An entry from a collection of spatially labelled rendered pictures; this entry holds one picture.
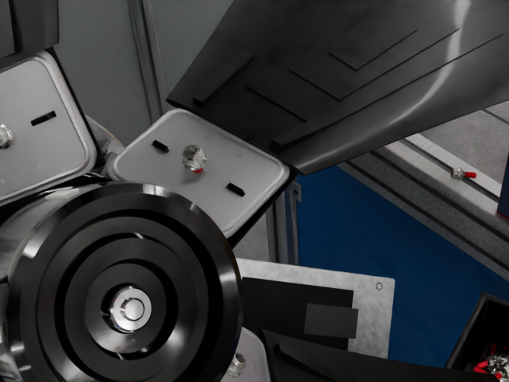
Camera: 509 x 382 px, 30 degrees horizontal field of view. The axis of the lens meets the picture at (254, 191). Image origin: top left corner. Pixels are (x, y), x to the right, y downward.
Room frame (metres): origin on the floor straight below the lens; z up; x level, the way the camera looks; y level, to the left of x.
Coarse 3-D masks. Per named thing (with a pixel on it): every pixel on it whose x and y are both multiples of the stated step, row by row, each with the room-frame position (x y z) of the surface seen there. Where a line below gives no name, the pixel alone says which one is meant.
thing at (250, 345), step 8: (240, 336) 0.32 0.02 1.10; (248, 336) 0.32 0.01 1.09; (256, 336) 0.32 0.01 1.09; (240, 344) 0.31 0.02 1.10; (248, 344) 0.31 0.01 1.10; (256, 344) 0.31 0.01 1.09; (240, 352) 0.30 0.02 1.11; (248, 352) 0.30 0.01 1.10; (256, 352) 0.31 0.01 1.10; (264, 352) 0.31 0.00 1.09; (248, 360) 0.30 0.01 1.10; (256, 360) 0.30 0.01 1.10; (264, 360) 0.30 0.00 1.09; (248, 368) 0.29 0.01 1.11; (256, 368) 0.29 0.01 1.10; (264, 368) 0.29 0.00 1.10; (224, 376) 0.27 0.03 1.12; (240, 376) 0.28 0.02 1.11; (248, 376) 0.28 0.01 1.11; (256, 376) 0.29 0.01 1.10; (264, 376) 0.29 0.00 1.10
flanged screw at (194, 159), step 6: (186, 150) 0.36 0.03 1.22; (192, 150) 0.36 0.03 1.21; (198, 150) 0.36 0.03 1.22; (186, 156) 0.36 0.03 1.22; (192, 156) 0.36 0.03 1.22; (198, 156) 0.36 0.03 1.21; (204, 156) 0.36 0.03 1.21; (186, 162) 0.36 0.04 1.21; (192, 162) 0.36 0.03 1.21; (198, 162) 0.36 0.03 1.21; (204, 162) 0.36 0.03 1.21; (186, 168) 0.36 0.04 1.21; (192, 168) 0.36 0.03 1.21; (198, 168) 0.36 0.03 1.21
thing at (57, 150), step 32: (32, 64) 0.36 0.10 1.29; (0, 96) 0.36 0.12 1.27; (32, 96) 0.35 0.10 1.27; (64, 96) 0.35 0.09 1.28; (32, 128) 0.34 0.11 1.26; (64, 128) 0.34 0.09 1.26; (0, 160) 0.34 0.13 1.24; (32, 160) 0.34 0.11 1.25; (64, 160) 0.33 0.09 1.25; (96, 160) 0.33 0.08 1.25; (0, 192) 0.33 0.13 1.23; (32, 192) 0.33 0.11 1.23
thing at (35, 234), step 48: (48, 192) 0.33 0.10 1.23; (96, 192) 0.29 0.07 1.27; (144, 192) 0.30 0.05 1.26; (0, 240) 0.29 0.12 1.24; (48, 240) 0.27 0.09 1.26; (96, 240) 0.28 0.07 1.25; (144, 240) 0.28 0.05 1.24; (192, 240) 0.29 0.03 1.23; (0, 288) 0.25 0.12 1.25; (48, 288) 0.26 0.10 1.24; (96, 288) 0.26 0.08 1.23; (144, 288) 0.27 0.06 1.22; (192, 288) 0.27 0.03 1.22; (240, 288) 0.27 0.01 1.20; (48, 336) 0.24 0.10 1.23; (96, 336) 0.25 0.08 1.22; (144, 336) 0.25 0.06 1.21; (192, 336) 0.26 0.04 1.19
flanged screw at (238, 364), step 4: (236, 352) 0.29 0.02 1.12; (236, 356) 0.29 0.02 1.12; (240, 356) 0.29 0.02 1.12; (232, 360) 0.28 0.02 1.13; (236, 360) 0.28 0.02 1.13; (240, 360) 0.29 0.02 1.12; (244, 360) 0.28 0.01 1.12; (232, 364) 0.28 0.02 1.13; (236, 364) 0.28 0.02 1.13; (240, 364) 0.28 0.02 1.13; (244, 364) 0.28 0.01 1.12; (228, 368) 0.28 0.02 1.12; (232, 368) 0.28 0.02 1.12; (236, 368) 0.28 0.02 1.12; (240, 368) 0.28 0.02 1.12; (228, 372) 0.28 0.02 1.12; (232, 372) 0.28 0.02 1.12; (236, 372) 0.28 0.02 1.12; (240, 372) 0.28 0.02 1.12; (232, 376) 0.28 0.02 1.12; (236, 376) 0.28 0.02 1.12
